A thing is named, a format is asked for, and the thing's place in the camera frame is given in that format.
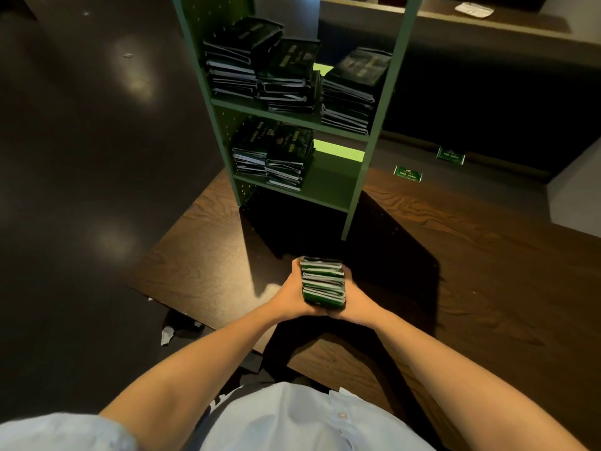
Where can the person's left hand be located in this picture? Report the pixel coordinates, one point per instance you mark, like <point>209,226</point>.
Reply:
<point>287,298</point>

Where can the person's right hand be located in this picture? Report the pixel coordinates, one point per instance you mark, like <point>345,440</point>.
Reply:
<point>357,302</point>

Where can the person's left thumb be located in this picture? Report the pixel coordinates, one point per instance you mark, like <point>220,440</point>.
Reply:
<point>296,277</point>

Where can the person's right fingers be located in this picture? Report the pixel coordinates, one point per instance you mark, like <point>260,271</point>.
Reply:
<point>348,281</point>

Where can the bundle of green packets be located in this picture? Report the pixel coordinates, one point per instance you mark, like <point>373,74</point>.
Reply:
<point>323,282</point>

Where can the person's right forearm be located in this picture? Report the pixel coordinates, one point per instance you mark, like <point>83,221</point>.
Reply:
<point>469,394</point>

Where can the person's left forearm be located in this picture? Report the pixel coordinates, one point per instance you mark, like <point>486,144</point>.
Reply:
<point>197,371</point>

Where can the stack of dark green packets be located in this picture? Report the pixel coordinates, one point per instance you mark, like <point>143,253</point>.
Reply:
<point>237,58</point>
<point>289,77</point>
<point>289,157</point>
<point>354,91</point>
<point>251,147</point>

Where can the green label card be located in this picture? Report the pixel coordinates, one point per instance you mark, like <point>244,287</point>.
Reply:
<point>407,173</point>
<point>450,155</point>

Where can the torn white paper scrap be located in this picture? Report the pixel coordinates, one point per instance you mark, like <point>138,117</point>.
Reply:
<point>167,334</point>

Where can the green metal shelf rack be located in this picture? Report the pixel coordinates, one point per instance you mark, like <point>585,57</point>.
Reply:
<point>300,131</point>

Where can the light blue shirt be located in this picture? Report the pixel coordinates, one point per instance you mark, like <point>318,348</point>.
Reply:
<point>281,422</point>

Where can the dark counter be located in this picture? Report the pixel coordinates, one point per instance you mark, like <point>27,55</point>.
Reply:
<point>469,65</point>

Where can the white paper sheet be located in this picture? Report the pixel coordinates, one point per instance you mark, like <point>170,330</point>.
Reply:
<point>474,9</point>

